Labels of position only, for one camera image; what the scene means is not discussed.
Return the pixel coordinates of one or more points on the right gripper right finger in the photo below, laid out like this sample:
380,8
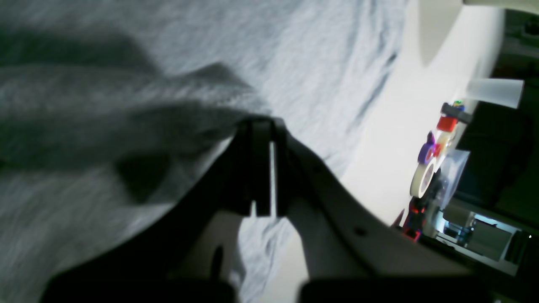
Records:
351,256

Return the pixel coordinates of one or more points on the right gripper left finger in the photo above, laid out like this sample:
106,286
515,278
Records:
182,258

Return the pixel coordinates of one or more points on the grey T-shirt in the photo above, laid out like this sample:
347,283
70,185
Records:
111,110

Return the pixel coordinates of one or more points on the white tape roll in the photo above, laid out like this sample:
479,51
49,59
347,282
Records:
423,177

